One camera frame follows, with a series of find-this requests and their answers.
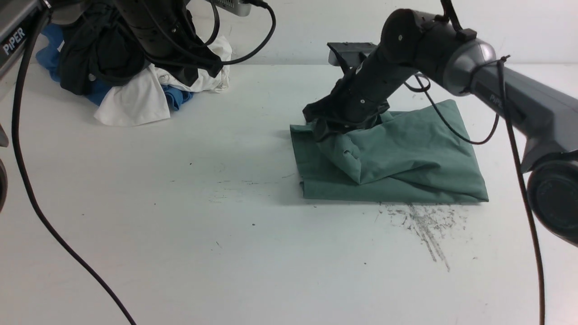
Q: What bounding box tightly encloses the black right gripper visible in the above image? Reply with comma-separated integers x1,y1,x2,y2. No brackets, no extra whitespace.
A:
302,50,417,142

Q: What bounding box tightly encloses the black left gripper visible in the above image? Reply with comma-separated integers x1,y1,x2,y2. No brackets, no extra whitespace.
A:
154,27,224,86

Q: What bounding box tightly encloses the green long-sleeve top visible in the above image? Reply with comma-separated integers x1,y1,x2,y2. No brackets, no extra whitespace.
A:
290,100,489,204

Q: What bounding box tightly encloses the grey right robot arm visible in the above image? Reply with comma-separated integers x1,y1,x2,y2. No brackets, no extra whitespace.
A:
303,0,578,246

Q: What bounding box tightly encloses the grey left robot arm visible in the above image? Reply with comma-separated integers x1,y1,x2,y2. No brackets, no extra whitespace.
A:
1,0,224,82

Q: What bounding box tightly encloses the dark green crumpled garment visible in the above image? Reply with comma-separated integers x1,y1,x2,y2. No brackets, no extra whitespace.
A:
57,1,150,95

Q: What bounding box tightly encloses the white crumpled garment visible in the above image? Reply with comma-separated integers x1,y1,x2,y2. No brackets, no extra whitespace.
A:
93,64,230,127

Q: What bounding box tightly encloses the blue crumpled garment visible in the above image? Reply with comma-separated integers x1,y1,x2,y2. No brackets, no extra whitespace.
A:
36,24,194,111

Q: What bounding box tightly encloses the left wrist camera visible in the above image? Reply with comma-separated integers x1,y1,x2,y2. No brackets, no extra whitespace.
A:
209,0,252,17

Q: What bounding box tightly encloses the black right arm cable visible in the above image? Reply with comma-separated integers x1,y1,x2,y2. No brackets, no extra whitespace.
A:
403,0,546,325

